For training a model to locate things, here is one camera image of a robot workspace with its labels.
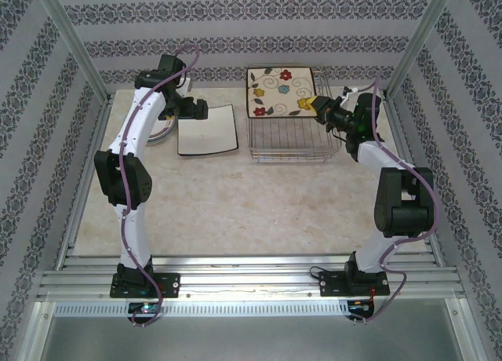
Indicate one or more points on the left aluminium side rail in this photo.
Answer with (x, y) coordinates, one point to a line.
(96, 141)

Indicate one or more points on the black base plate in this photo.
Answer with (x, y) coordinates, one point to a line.
(331, 284)
(168, 284)

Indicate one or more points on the left controller board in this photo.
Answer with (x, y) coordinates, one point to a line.
(143, 308)

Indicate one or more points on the right aluminium side rail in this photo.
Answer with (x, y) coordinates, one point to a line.
(404, 141)

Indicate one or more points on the white square plate black rim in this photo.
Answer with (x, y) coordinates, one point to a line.
(212, 133)

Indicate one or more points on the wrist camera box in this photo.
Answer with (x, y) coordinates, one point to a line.
(186, 86)
(349, 93)

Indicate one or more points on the aluminium frame post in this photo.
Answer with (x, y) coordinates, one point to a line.
(419, 35)
(70, 35)

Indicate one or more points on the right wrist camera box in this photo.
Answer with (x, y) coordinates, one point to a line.
(349, 93)

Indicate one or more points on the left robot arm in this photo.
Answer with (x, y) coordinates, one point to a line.
(141, 117)

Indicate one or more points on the controller board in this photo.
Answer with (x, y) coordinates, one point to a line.
(143, 308)
(359, 307)

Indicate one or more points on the floral square plate black rim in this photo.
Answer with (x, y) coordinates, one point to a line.
(274, 90)

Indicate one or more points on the right aluminium frame post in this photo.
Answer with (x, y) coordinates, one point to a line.
(419, 35)

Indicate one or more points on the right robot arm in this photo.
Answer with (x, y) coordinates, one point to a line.
(372, 157)

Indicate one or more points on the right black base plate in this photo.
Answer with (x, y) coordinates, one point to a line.
(331, 284)

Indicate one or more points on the right controller board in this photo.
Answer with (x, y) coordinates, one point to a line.
(359, 307)

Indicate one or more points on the grey metal panel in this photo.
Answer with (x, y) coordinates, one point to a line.
(251, 337)

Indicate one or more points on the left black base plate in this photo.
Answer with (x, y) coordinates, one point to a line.
(168, 284)

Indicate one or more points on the aluminium side rail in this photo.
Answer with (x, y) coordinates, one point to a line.
(96, 141)
(404, 141)

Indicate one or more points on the teal rimmed round plate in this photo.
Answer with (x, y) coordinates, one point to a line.
(166, 127)

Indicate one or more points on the aluminium front rail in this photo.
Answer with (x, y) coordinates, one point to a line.
(251, 282)

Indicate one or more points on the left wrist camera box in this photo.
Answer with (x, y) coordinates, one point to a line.
(186, 86)

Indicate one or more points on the left aluminium frame post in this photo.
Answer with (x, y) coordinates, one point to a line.
(70, 35)

